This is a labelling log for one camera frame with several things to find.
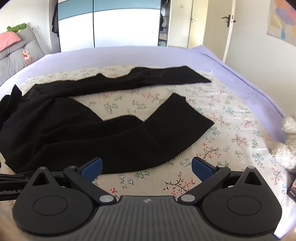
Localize wall map poster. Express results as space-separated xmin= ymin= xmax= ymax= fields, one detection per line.
xmin=267 ymin=0 xmax=296 ymax=43

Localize dark hanging clothes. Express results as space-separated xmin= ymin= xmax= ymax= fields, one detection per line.
xmin=51 ymin=3 xmax=60 ymax=37

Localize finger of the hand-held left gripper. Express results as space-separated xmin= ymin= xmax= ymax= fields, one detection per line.
xmin=0 ymin=172 xmax=26 ymax=180

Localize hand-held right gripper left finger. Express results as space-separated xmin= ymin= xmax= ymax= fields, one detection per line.
xmin=30 ymin=158 xmax=117 ymax=206

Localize green plush toy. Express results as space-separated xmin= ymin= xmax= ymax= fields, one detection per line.
xmin=6 ymin=23 xmax=29 ymax=32

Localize white door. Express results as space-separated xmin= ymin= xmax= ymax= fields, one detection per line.
xmin=203 ymin=0 xmax=234 ymax=63

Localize white plush toy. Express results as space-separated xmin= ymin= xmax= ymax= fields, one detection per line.
xmin=270 ymin=116 xmax=296 ymax=169

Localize floral blanket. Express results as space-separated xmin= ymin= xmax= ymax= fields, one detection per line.
xmin=0 ymin=65 xmax=292 ymax=210

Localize cream door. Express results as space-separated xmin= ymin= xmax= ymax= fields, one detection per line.
xmin=185 ymin=0 xmax=207 ymax=49

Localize grey headboard cushion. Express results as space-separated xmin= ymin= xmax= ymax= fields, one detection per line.
xmin=0 ymin=25 xmax=45 ymax=85

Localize pink pillow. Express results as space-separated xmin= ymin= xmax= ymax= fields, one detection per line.
xmin=0 ymin=31 xmax=21 ymax=52

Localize black door handle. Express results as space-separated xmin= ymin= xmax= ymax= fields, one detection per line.
xmin=221 ymin=14 xmax=236 ymax=29

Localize black pants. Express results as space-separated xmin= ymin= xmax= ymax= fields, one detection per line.
xmin=0 ymin=65 xmax=215 ymax=175

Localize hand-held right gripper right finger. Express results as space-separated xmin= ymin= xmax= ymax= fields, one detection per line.
xmin=177 ymin=156 xmax=261 ymax=206

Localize purple bed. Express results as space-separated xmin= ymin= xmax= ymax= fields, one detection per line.
xmin=0 ymin=45 xmax=287 ymax=121

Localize wardrobe with sliding doors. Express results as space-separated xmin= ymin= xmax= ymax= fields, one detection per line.
xmin=57 ymin=0 xmax=171 ymax=53

